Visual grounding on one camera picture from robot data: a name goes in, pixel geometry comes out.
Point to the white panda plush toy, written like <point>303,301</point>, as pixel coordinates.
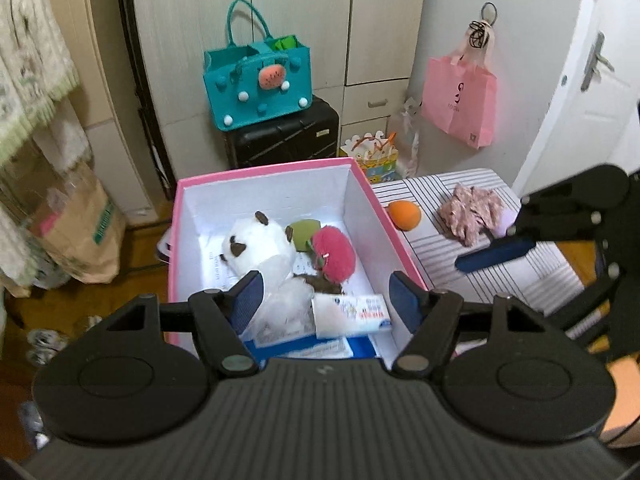
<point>260,252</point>

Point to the orange makeup sponge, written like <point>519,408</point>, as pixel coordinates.
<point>405,216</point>

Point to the pink floral cloth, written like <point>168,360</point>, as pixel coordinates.
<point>472,212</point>

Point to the pink cardboard box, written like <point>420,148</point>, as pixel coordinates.
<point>260,185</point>

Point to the black suitcase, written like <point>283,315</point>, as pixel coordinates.
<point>285,140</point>

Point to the striped table cover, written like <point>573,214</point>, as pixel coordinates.
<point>500,280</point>

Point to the pink fluffy strawberry plush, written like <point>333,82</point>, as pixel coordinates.
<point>335,255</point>

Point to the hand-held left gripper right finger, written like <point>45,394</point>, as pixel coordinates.
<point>403,300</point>

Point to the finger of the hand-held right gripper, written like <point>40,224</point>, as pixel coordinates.
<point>590,300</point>
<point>495,255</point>

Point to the white fluffy hanging garment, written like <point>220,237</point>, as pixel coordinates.
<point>25,60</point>

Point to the teal felt tote bag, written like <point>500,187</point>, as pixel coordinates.
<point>260,85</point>

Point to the pink shopping bag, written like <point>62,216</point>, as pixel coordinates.
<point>460,95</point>

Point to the colourful gift bag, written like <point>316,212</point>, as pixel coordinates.
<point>375,160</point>

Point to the pair of shoes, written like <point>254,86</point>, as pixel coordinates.
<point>47,342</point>

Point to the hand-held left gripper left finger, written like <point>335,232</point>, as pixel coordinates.
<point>247,301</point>

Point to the beige wardrobe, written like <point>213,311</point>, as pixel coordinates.
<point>200,20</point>

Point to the brown paper bag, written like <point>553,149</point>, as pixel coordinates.
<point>85,230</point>

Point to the white door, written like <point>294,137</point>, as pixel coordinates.
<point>590,125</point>

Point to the green makeup sponge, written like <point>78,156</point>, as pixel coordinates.
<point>304,235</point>

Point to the clear plastic bag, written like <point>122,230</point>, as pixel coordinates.
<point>409,135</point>

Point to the white tissue pack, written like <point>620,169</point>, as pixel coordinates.
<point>350,315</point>

